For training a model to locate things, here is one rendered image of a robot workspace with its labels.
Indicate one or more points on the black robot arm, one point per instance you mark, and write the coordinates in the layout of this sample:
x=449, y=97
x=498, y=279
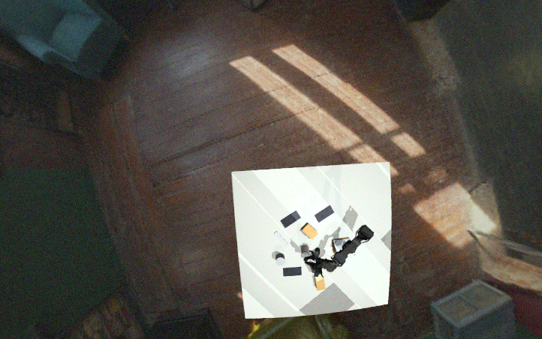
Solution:
x=338, y=259

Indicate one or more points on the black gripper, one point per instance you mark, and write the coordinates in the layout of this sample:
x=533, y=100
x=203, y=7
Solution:
x=315, y=257

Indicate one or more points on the grey cylinder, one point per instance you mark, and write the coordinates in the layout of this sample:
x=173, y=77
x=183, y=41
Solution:
x=280, y=259

